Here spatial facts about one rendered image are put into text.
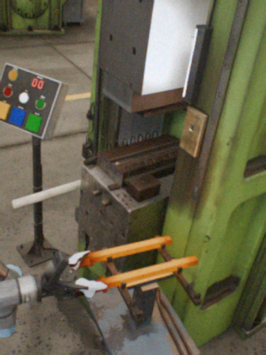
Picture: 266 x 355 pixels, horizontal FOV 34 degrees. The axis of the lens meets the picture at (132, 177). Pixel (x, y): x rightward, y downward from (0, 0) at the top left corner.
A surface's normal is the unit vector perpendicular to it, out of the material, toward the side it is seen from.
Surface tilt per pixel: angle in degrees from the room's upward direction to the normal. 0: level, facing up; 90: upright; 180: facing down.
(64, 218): 0
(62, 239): 0
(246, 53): 90
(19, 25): 90
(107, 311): 0
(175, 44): 90
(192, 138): 90
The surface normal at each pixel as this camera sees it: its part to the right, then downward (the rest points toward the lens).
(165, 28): 0.59, 0.52
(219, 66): -0.80, 0.25
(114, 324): 0.11, -0.82
